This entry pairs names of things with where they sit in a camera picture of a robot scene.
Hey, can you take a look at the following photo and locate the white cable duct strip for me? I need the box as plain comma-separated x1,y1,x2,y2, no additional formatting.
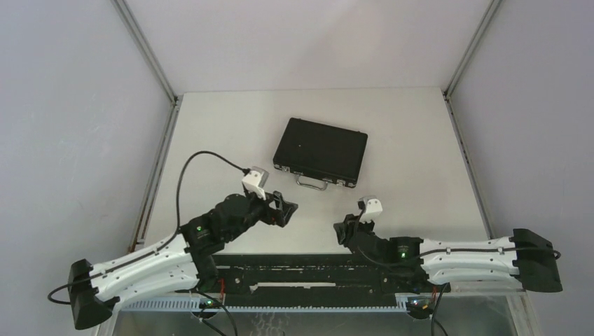
121,297,408,312

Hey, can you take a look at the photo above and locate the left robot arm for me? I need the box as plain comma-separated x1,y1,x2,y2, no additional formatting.
63,191,298,330

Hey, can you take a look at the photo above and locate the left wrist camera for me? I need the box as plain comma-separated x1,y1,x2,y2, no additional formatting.
242,166,269,200

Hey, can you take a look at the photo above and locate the aluminium frame post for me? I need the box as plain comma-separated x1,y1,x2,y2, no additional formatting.
443,0,504,102
111,0,178,105

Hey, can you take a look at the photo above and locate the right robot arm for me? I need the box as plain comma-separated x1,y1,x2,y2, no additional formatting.
333,214,563,293

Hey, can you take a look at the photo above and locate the right aluminium frame post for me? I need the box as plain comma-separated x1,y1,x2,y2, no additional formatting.
443,0,504,102

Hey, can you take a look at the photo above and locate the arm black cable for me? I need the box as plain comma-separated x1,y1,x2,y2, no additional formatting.
47,150,251,306
352,209,562,272

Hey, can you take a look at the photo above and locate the black poker set case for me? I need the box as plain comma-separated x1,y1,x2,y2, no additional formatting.
272,118,368,188

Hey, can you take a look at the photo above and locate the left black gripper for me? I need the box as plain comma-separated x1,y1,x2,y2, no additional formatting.
226,188,297,242

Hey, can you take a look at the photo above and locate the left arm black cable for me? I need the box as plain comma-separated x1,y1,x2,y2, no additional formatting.
47,150,251,306

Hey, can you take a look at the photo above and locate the left aluminium frame post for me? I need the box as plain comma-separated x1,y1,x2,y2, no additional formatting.
111,0,178,105

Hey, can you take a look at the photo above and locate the aluminium frame rail front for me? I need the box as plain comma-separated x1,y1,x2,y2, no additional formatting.
104,264,527,300

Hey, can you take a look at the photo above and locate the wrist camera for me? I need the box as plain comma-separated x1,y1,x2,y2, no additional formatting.
357,195,383,223
242,166,269,200

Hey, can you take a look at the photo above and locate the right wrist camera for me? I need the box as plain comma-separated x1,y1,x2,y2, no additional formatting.
357,195,383,223

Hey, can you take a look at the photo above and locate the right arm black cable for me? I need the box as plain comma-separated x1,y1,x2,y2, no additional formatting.
352,209,562,272

